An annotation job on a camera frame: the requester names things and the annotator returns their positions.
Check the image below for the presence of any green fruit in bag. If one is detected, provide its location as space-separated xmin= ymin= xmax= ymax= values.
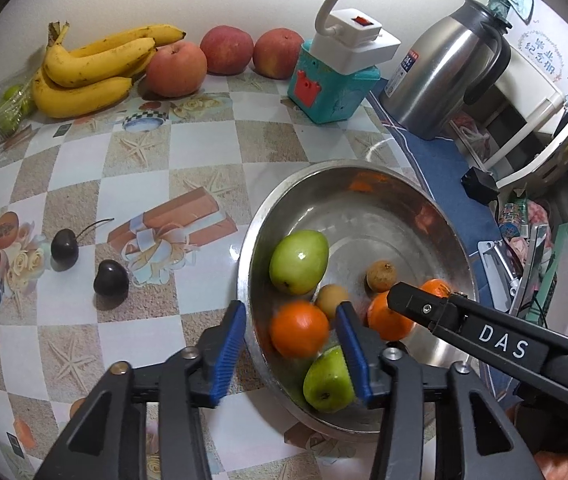
xmin=1 ymin=85 xmax=35 ymax=116

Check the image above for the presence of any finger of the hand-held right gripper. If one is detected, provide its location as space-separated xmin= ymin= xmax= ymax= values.
xmin=387 ymin=281 xmax=469 ymax=334

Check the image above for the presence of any dark cherry with stem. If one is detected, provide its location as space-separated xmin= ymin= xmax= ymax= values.
xmin=50 ymin=218 xmax=115 ymax=272

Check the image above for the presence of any small orange tangerine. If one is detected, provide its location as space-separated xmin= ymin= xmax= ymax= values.
xmin=366 ymin=290 xmax=415 ymax=342
xmin=270 ymin=301 xmax=331 ymax=359
xmin=420 ymin=279 xmax=452 ymax=297

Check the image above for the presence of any small brown longan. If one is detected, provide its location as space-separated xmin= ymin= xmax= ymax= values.
xmin=314 ymin=284 xmax=350 ymax=317

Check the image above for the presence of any checkered printed tablecloth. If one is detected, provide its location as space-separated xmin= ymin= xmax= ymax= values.
xmin=0 ymin=67 xmax=515 ymax=480

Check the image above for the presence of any pile of colourful packets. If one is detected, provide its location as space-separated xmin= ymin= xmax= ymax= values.
xmin=496 ymin=195 xmax=568 ymax=321

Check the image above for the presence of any round steel plate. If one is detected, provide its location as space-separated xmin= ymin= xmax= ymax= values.
xmin=236 ymin=160 xmax=480 ymax=433

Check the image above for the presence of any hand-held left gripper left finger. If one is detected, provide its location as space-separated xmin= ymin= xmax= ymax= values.
xmin=34 ymin=300 xmax=247 ymax=480

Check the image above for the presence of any green jujube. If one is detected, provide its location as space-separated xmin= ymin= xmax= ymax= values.
xmin=303 ymin=345 xmax=356 ymax=413
xmin=269 ymin=230 xmax=330 ymax=296

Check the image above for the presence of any pale orange apple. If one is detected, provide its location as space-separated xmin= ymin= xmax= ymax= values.
xmin=145 ymin=41 xmax=208 ymax=98

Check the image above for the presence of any pink white bundle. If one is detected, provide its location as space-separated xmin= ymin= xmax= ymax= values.
xmin=451 ymin=115 xmax=490 ymax=158

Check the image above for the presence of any white phone stand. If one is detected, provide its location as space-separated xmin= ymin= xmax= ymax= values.
xmin=478 ymin=240 xmax=525 ymax=311

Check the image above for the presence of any red apple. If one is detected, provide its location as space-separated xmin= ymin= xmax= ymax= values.
xmin=253 ymin=29 xmax=305 ymax=80
xmin=200 ymin=25 xmax=255 ymax=76

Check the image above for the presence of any teal toy box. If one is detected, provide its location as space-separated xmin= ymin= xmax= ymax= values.
xmin=286 ymin=42 xmax=381 ymax=125

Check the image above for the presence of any black power adapter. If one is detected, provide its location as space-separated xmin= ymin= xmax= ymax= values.
xmin=461 ymin=167 xmax=499 ymax=206

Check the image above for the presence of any white power strip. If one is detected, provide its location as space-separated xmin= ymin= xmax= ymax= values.
xmin=309 ymin=8 xmax=401 ymax=75

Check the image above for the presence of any yellow banana bunch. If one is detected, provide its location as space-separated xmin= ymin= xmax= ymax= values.
xmin=31 ymin=21 xmax=186 ymax=120

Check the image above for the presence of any steel thermos kettle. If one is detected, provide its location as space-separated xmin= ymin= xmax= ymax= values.
xmin=379 ymin=0 xmax=514 ymax=141

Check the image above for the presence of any large brown longan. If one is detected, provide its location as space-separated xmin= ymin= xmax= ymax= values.
xmin=366 ymin=260 xmax=396 ymax=292

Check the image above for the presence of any white printed album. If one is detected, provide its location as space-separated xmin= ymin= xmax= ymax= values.
xmin=489 ymin=0 xmax=568 ymax=106

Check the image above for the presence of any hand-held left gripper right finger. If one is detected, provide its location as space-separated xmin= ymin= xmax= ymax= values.
xmin=335 ymin=301 xmax=540 ymax=480

